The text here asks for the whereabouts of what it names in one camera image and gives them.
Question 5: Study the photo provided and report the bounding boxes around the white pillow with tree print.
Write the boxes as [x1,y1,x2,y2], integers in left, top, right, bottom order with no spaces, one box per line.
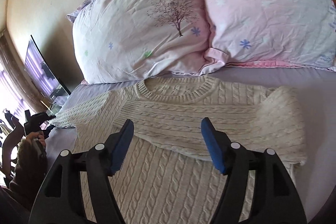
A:
[67,0,213,84]

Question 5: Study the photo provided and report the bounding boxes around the pink pillow with snowflakes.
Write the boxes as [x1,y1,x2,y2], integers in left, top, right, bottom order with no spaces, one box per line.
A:
[205,0,335,71]

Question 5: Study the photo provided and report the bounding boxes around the person's left hand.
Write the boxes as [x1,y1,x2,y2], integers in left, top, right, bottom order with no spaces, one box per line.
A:
[18,131,47,174]

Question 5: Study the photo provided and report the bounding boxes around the glass-top bedside table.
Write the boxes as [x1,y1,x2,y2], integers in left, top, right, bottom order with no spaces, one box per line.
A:
[24,35,72,115]

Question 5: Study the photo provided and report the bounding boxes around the cream cable-knit sweater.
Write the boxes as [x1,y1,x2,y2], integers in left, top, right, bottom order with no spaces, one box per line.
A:
[47,76,306,223]

